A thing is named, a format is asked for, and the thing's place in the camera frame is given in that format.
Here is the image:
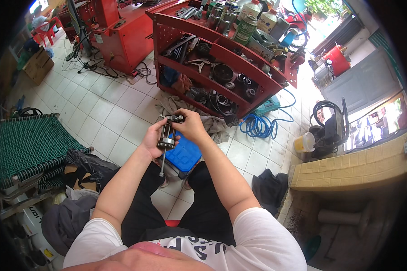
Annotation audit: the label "person's right hand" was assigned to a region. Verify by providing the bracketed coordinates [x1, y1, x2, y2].
[172, 108, 210, 145]

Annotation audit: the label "person's left hand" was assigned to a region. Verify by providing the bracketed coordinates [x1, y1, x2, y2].
[141, 118, 181, 160]

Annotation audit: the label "metal puller tool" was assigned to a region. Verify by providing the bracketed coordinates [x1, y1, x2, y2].
[157, 114, 185, 178]

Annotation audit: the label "grey rag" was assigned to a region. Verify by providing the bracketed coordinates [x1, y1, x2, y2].
[155, 94, 230, 144]

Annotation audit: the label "blue plastic case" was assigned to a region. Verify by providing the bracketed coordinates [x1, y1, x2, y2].
[164, 131, 203, 174]

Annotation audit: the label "black plastic bag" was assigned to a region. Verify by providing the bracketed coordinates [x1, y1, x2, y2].
[64, 148, 120, 191]

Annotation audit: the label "teal tool case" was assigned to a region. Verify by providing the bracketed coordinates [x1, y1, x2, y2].
[254, 94, 282, 116]

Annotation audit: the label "red tool cart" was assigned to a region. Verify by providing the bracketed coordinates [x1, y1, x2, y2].
[145, 0, 307, 120]

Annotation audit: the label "person's legs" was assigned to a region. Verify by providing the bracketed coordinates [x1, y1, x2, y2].
[99, 161, 239, 248]

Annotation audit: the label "black cloth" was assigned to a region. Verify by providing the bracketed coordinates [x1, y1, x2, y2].
[251, 168, 289, 217]

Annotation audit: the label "red workshop machine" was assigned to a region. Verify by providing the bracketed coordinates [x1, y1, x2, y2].
[57, 0, 172, 76]

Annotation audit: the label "yellow white plastic bucket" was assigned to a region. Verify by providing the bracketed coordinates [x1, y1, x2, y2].
[293, 132, 316, 154]

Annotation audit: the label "grey jacket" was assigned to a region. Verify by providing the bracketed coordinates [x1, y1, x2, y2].
[42, 194, 99, 257]

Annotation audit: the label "green woven cot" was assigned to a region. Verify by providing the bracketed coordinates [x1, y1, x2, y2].
[0, 113, 93, 191]

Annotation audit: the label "black tripod stand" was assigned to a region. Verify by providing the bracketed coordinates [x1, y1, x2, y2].
[65, 0, 95, 62]

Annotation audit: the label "person's body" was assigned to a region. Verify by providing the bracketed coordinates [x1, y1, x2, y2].
[62, 207, 308, 271]

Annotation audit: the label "cardboard box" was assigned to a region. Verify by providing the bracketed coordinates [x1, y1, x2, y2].
[22, 47, 55, 86]

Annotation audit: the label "black pump machine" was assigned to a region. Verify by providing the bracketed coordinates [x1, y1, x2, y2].
[308, 97, 350, 158]

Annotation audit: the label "white appliance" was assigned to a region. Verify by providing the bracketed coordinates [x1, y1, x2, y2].
[18, 205, 66, 269]

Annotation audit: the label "red motorcycle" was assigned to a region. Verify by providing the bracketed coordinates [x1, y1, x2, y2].
[280, 0, 313, 49]

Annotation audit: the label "red plastic chair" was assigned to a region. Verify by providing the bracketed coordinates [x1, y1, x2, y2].
[32, 16, 64, 47]

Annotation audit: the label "red bucket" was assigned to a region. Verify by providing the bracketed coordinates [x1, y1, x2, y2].
[323, 45, 352, 77]

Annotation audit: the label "yellow tiled ledge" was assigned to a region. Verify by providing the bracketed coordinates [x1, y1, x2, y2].
[289, 130, 407, 192]

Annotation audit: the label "green dish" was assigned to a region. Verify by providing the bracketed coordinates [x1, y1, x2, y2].
[303, 235, 322, 262]

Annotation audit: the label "grey concrete pipe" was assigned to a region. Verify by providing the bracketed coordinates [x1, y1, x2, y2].
[317, 203, 372, 238]

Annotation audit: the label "blue coiled air hose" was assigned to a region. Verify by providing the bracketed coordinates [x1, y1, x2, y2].
[239, 87, 296, 140]

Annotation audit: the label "black floor cables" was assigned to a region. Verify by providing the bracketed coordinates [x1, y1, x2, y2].
[60, 41, 157, 86]

